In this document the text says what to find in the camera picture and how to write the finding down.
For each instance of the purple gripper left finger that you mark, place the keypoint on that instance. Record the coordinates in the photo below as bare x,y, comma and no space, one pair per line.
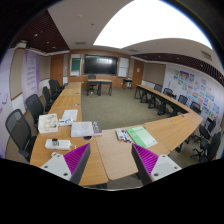
69,166

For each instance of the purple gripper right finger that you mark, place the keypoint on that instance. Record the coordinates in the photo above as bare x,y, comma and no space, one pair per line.
152,167

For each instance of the white power strip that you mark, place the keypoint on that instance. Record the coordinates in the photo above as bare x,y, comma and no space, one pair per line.
63,144

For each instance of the green folder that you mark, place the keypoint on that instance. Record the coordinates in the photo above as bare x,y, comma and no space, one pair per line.
141,136

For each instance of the white paper stack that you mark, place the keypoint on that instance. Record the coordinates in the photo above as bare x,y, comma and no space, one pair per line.
81,129

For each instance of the small white box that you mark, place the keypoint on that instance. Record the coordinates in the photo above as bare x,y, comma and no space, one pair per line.
66,122

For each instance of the white marker box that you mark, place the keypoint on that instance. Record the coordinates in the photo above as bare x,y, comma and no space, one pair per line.
119,134

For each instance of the dark book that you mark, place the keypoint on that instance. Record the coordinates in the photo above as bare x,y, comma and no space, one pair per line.
96,128

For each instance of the white plastic box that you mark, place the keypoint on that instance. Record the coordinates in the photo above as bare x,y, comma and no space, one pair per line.
48,123

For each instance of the white paper sheet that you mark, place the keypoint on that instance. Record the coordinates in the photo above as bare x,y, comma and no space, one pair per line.
70,114

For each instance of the black office chair near left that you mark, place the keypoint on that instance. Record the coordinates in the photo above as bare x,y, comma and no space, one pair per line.
20,131

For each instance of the black office chair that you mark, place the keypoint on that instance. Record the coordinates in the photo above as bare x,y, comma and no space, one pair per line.
208,148
48,100
20,131
35,107

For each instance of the black office chair near right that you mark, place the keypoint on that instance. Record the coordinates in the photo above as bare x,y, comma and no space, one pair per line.
208,148

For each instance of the black chair behind front desk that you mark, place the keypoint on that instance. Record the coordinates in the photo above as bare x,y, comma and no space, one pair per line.
91,83

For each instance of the wooden front desk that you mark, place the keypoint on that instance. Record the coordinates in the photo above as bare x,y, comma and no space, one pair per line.
100,83

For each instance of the white whiteboard right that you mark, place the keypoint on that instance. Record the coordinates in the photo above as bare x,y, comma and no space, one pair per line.
123,67

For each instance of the white whiteboard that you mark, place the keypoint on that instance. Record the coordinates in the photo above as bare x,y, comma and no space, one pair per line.
123,67
75,65

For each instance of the white whiteboard left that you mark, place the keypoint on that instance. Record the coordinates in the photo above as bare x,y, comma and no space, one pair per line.
75,65

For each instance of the wooden door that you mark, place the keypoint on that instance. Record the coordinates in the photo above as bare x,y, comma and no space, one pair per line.
56,69

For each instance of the colourful wall poster board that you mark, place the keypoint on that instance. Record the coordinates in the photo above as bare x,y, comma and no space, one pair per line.
196,87

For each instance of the large black wall screen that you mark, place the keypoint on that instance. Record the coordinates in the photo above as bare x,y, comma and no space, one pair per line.
100,64

